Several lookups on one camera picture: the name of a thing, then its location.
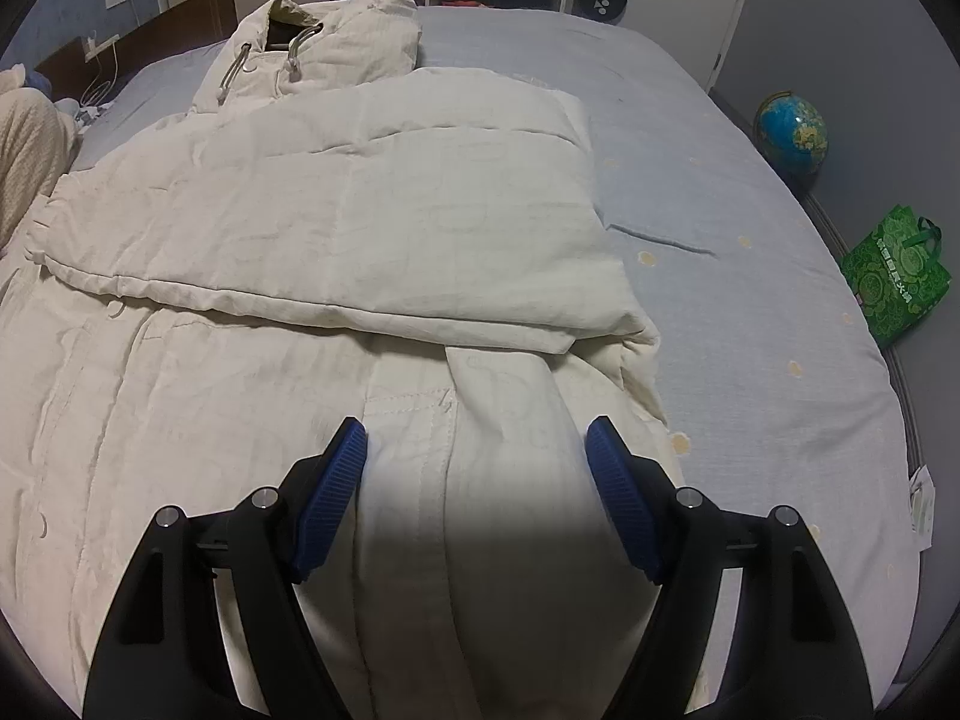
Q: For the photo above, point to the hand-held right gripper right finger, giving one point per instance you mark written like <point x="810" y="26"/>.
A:
<point x="622" y="495"/>

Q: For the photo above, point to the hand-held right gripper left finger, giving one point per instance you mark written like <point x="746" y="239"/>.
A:
<point x="330" y="502"/>

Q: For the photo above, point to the white duvet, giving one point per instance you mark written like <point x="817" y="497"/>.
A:
<point x="375" y="202"/>

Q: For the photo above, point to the bed with grey-blue sheet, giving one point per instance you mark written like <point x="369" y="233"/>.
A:
<point x="750" y="277"/>

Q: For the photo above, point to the white paper tag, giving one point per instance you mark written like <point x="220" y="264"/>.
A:
<point x="922" y="499"/>

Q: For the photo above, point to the green shopping bag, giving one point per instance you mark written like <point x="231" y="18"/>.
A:
<point x="892" y="277"/>

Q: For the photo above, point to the blue globe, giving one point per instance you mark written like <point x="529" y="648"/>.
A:
<point x="787" y="131"/>

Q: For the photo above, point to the cream fleece robe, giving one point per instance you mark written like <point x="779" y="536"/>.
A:
<point x="30" y="157"/>

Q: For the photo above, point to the brown wooden headboard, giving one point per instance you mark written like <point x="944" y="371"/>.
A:
<point x="180" y="30"/>

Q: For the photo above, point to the white door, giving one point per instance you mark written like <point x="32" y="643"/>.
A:
<point x="690" y="0"/>

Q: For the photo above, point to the white power strip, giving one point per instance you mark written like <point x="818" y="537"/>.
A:
<point x="101" y="46"/>

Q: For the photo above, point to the orange box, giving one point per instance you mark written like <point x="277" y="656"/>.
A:
<point x="459" y="2"/>

